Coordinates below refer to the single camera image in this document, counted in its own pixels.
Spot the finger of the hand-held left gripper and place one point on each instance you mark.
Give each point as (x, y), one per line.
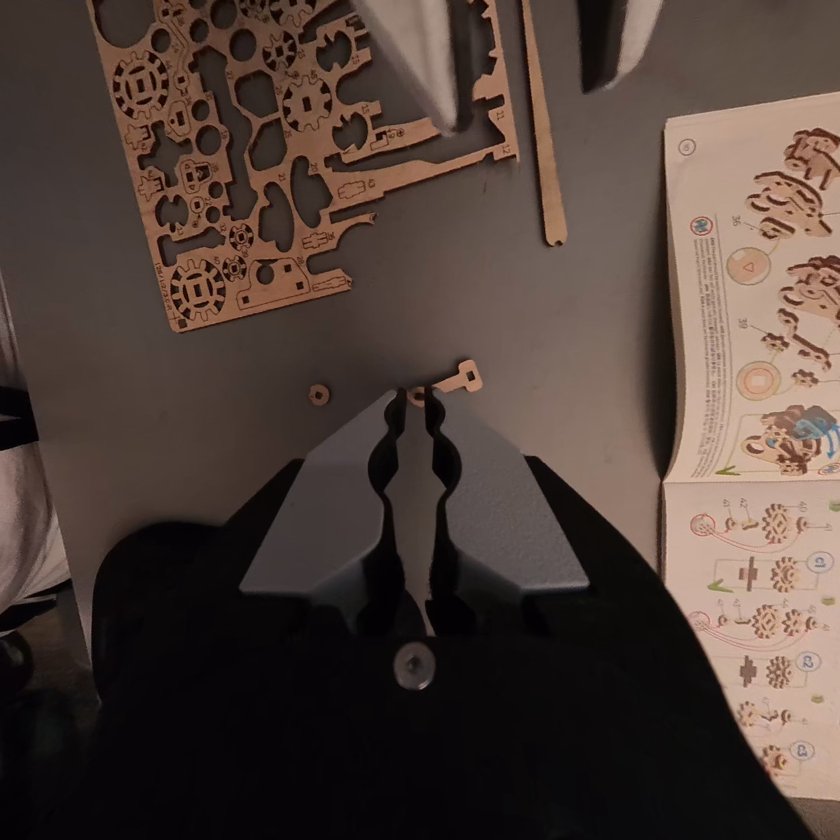
(426, 59)
(617, 39)

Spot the open instruction booklet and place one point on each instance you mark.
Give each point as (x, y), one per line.
(741, 426)

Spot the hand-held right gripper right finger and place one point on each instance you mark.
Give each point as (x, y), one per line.
(512, 531)

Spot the laser-cut wooden parts sheet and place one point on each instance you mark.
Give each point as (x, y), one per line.
(262, 197)

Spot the thin wooden strip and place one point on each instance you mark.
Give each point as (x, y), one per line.
(541, 131)

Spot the black quilted cushion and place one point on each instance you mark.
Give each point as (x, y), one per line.
(144, 571)

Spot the small wooden key-shaped part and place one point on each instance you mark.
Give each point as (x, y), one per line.
(456, 380)

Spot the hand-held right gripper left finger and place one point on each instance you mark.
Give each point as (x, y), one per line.
(308, 531)

